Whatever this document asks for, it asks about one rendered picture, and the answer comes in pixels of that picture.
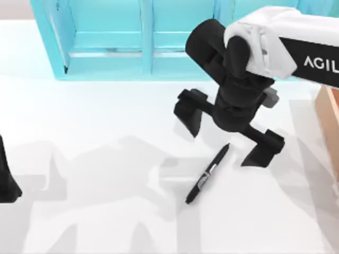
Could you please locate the light blue rack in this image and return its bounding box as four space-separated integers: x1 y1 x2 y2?
29 0 339 81

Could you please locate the shallow salmon-coloured box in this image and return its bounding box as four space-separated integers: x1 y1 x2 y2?
314 86 339 182

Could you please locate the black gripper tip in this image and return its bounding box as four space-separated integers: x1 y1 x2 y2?
0 134 23 204

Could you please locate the black pen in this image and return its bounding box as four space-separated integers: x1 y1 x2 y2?
185 142 230 205

